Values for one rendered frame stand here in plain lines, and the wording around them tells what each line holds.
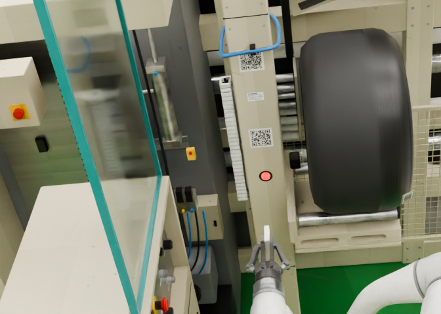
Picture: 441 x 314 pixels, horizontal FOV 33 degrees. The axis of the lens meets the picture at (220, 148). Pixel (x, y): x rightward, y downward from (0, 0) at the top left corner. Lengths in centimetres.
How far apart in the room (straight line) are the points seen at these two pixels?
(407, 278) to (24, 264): 100
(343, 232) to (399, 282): 79
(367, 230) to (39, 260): 110
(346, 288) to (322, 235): 102
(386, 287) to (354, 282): 176
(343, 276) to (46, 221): 179
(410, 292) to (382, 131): 59
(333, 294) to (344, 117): 148
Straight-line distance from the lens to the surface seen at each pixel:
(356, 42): 230
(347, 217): 251
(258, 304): 201
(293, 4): 257
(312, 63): 225
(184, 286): 237
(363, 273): 358
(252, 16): 215
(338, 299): 348
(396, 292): 178
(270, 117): 233
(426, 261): 174
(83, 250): 204
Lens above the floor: 261
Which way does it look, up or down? 36 degrees down
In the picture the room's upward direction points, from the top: 10 degrees counter-clockwise
